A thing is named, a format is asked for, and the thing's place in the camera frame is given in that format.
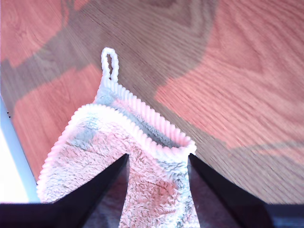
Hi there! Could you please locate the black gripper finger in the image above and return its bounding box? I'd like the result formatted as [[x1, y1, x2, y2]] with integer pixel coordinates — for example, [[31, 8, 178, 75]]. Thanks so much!
[[54, 153, 131, 228], [189, 152, 274, 228]]

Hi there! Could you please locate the fluffy white mint tea towel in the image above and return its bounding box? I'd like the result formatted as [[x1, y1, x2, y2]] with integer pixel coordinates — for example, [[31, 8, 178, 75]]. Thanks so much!
[[35, 47, 200, 228]]

